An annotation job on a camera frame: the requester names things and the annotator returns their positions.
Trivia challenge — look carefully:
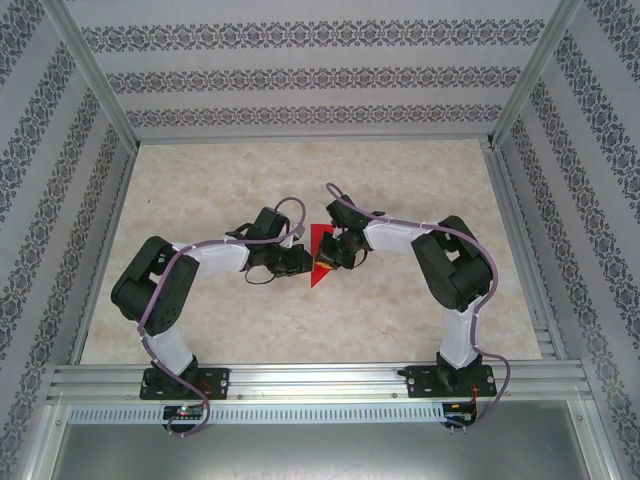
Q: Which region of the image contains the grey metal sheet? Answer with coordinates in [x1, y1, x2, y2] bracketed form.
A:
[49, 422, 614, 480]

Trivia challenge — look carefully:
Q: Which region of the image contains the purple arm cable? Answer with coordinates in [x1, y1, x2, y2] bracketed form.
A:
[325, 182, 512, 435]
[138, 196, 309, 439]

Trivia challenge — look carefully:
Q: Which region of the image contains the left controller circuit board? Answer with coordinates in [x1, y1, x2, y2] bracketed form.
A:
[163, 404, 206, 421]

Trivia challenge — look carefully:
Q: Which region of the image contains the aluminium frame post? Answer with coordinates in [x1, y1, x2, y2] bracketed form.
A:
[47, 0, 141, 149]
[487, 0, 586, 150]

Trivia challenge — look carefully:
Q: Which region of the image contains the aluminium mounting rail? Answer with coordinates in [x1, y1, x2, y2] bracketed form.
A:
[47, 362, 594, 404]

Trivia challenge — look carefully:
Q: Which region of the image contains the red square paper sheet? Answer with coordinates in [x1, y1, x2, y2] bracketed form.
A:
[308, 223, 337, 290]

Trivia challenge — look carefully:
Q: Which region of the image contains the right controller circuit board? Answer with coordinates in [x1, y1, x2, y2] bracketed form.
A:
[444, 401, 477, 420]

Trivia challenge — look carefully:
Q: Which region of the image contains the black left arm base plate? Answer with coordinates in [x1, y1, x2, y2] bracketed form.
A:
[139, 367, 231, 401]

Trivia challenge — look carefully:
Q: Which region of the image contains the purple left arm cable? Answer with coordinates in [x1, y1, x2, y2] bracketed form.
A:
[138, 196, 309, 439]

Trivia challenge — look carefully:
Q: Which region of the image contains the aluminium back rail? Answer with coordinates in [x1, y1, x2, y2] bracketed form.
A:
[135, 132, 494, 147]

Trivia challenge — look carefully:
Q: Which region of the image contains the controller circuit board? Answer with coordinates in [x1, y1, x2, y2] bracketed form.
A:
[444, 401, 477, 420]
[163, 404, 206, 421]

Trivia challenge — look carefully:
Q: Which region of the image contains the slotted grey cable duct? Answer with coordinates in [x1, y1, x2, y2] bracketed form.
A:
[67, 403, 446, 424]

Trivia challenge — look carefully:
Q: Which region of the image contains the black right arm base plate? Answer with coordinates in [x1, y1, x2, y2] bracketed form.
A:
[405, 363, 498, 400]

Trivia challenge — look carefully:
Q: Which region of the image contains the aluminium side rail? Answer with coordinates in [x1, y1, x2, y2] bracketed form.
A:
[482, 139, 571, 362]
[69, 142, 140, 365]

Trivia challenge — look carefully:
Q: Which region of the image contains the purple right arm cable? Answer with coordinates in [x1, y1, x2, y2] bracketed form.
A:
[325, 182, 512, 435]

